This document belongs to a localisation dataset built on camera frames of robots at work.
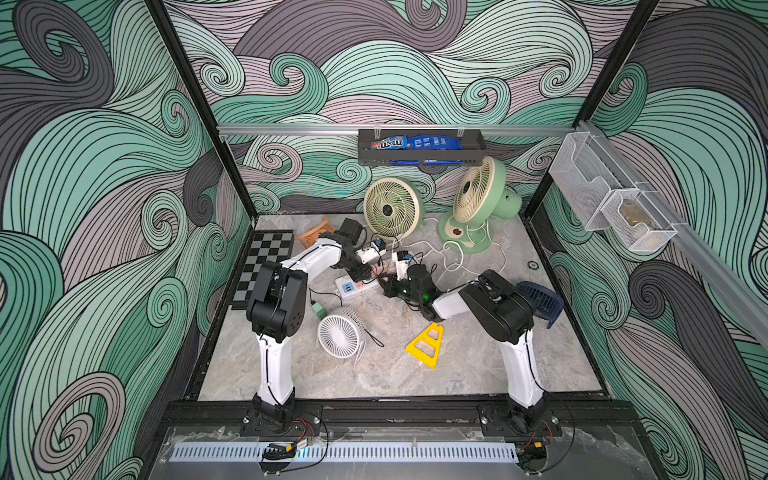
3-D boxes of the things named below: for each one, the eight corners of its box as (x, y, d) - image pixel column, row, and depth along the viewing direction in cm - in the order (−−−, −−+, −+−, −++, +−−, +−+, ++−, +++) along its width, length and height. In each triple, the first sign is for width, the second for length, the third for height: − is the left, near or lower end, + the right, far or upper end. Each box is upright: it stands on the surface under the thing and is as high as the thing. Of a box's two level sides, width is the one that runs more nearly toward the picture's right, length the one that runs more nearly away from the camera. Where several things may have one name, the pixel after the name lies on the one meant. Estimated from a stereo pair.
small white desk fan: (319, 343, 87) (312, 326, 78) (342, 319, 92) (338, 300, 83) (349, 370, 82) (345, 355, 73) (371, 343, 87) (370, 326, 78)
